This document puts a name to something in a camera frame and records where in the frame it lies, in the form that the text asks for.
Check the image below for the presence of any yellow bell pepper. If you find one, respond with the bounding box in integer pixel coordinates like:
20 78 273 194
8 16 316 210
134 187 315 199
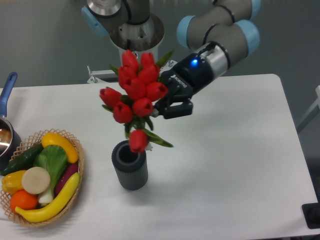
1 170 26 195

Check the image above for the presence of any yellow banana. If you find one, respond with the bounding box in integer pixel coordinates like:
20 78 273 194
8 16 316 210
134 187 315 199
15 172 80 223

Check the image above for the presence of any orange fruit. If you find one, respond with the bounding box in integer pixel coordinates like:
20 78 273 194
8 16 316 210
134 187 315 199
10 190 38 212

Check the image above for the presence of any green bok choy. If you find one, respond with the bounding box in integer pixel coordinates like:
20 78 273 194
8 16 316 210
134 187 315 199
33 145 68 206

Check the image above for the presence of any black device at table edge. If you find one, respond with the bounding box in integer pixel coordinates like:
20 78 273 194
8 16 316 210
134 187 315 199
301 202 320 229

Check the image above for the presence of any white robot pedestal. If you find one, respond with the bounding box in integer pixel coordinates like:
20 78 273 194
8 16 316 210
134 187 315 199
87 13 177 84

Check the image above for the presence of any green cucumber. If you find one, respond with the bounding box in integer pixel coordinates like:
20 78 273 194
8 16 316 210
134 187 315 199
0 144 44 176

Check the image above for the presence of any yellow squash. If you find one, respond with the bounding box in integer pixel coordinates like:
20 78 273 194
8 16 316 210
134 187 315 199
41 132 79 164

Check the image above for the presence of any woven wicker basket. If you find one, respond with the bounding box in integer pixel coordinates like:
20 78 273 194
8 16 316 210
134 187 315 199
0 129 85 228

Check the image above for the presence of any beige round disc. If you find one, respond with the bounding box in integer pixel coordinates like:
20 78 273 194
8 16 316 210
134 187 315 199
21 166 51 195

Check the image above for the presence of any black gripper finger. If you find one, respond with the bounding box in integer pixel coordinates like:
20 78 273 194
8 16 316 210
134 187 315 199
152 94 174 117
162 99 194 119

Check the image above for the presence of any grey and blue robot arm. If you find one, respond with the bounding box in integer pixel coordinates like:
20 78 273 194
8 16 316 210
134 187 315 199
81 0 261 119

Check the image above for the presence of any dark grey ribbed vase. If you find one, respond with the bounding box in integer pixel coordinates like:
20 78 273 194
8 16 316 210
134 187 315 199
111 140 149 191

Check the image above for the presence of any purple sweet potato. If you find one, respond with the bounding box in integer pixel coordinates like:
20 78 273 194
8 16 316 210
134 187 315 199
54 163 78 196

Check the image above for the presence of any red tulip bouquet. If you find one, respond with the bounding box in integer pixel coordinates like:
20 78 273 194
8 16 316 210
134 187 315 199
99 49 173 153

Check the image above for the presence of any blue handled saucepan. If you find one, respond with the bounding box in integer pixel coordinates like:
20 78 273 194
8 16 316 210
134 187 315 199
0 72 21 171

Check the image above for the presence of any white frame at right edge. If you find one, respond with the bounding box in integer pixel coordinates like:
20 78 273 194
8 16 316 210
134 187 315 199
296 85 320 134

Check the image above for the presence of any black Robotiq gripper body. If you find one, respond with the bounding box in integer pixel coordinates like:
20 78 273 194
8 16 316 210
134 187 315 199
159 53 213 103

